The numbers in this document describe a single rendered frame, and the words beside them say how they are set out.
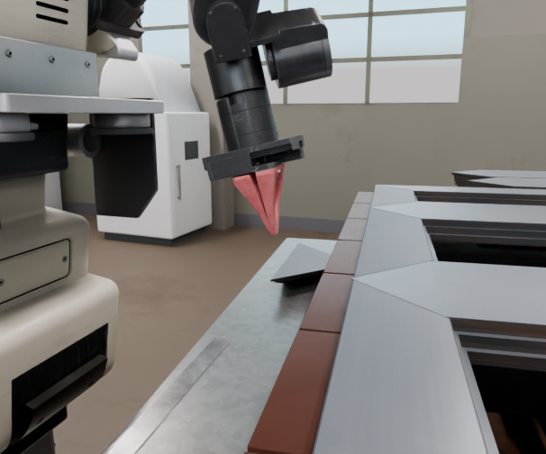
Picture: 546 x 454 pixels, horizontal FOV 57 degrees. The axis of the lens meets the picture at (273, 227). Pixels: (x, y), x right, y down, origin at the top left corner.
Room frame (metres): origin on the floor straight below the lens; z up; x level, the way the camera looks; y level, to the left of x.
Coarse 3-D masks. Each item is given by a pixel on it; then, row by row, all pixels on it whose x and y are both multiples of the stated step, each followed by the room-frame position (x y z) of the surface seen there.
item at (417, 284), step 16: (384, 272) 0.54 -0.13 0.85; (400, 272) 0.54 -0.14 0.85; (416, 272) 0.54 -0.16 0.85; (432, 272) 0.54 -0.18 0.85; (384, 288) 0.49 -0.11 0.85; (400, 288) 0.49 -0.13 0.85; (416, 288) 0.49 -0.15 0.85; (432, 288) 0.49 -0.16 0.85; (416, 304) 0.44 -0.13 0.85; (432, 304) 0.44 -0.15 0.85
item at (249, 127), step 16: (256, 96) 0.53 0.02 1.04; (224, 112) 0.53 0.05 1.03; (240, 112) 0.52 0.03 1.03; (256, 112) 0.53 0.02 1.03; (272, 112) 0.55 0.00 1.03; (224, 128) 0.54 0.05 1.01; (240, 128) 0.52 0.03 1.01; (256, 128) 0.52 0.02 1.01; (272, 128) 0.54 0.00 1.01; (240, 144) 0.52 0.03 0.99; (256, 144) 0.52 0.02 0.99; (272, 144) 0.51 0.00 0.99; (288, 144) 0.52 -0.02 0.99; (304, 144) 0.56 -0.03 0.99; (208, 160) 0.53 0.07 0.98
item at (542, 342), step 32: (416, 192) 1.17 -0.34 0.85; (448, 192) 1.16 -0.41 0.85; (448, 224) 0.84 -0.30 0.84; (480, 224) 0.83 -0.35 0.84; (512, 224) 0.82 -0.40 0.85; (544, 224) 0.80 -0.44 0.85; (480, 352) 0.40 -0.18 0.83; (512, 352) 0.39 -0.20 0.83; (544, 352) 0.39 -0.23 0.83; (480, 416) 0.28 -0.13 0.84
